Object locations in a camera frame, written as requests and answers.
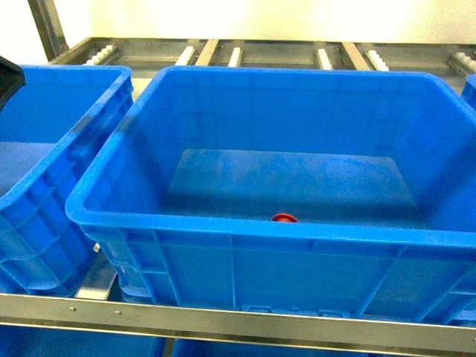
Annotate red mushroom push button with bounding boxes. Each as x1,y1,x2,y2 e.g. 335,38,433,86
271,213,298,223

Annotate black object top left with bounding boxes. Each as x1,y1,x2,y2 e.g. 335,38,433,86
0,56,26,111

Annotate blue plastic crate centre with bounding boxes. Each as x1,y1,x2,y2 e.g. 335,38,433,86
65,67,475,325

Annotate metal roller rack shelf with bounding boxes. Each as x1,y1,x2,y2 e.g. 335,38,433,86
28,0,476,357

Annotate blue plastic crate left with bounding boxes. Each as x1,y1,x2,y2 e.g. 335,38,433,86
1,65,133,296

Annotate blue plastic crate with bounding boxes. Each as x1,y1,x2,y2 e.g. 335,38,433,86
461,74,476,110
65,67,475,325
1,65,133,296

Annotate blue plastic crate right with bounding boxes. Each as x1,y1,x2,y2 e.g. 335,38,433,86
461,74,476,110

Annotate blue crate lower shelf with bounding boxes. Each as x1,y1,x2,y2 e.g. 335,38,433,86
1,326,165,356

